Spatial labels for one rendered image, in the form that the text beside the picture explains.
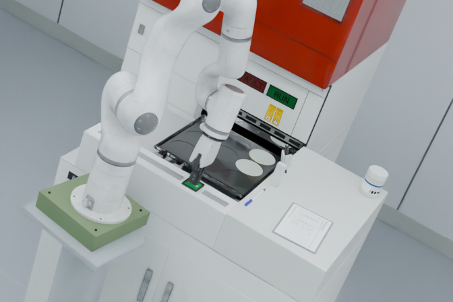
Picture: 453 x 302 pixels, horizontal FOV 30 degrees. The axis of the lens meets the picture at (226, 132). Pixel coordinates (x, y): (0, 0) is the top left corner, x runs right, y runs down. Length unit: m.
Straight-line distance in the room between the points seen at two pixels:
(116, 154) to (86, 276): 0.45
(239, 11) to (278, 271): 0.80
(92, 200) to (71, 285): 0.32
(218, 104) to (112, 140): 0.34
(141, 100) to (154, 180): 0.44
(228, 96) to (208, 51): 0.67
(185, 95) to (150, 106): 0.95
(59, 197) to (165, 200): 0.34
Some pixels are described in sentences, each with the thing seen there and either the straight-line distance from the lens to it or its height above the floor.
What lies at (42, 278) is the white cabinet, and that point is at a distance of 3.17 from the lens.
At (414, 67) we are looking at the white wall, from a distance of 4.49.
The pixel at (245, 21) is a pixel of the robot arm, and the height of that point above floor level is 1.55.
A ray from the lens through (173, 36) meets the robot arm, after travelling 2.31.
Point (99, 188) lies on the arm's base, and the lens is 2.52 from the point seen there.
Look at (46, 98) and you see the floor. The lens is 4.85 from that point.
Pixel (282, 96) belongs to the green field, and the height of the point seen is 1.10.
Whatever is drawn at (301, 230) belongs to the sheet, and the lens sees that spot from 2.65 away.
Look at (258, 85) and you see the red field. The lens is 3.12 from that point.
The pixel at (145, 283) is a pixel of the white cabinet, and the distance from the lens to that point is 2.87.
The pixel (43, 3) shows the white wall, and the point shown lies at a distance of 5.54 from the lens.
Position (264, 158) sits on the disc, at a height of 0.90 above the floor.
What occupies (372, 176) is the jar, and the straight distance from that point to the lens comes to 2.95.
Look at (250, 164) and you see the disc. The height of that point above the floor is 0.90.
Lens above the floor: 2.41
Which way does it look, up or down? 29 degrees down
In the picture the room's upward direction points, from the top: 20 degrees clockwise
